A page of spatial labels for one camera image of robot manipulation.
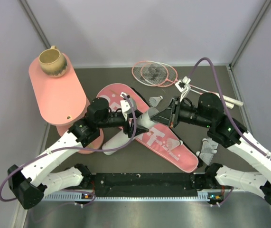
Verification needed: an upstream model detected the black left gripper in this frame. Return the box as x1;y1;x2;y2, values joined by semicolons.
97;109;148;137

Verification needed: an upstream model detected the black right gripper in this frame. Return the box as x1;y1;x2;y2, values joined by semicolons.
150;96;213;129

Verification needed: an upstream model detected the white shuttlecock tube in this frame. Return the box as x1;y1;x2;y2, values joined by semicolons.
102;107;159;155

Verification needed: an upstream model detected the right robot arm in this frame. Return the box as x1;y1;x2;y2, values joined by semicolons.
151;93;271;205

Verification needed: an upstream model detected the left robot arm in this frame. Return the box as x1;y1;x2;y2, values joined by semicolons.
7;95;149;209

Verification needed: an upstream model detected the white pink badminton racket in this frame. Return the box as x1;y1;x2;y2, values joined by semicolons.
131;60;243;109

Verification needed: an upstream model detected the pink racket bag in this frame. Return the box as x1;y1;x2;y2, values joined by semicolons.
97;83;198;173

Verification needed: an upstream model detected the white shuttlecock upper right pair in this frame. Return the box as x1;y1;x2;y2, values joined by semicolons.
202;137;219;154

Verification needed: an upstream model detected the white shuttlecock pair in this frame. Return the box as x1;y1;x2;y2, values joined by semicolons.
196;150;215;165
202;137;219;154

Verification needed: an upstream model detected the white shuttlecock lower right pair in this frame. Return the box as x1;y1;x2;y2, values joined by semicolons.
196;150;215;165

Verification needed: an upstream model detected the pink two-tier side table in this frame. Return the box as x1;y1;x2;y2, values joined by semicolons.
28;52;104;155

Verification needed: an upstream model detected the beige ceramic mug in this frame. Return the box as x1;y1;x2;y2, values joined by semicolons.
38;46;67;78

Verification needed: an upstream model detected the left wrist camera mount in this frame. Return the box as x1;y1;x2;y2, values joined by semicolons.
120;92;137;119

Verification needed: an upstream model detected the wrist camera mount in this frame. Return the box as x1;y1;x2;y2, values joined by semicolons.
120;92;137;119
175;76;191;102

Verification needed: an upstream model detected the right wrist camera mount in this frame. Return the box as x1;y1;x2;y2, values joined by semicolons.
175;76;191;102

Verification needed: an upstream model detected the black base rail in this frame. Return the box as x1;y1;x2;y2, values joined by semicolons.
93;172;197;197

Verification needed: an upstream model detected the grey slotted cable duct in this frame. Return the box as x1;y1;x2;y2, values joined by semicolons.
42;191;95;201

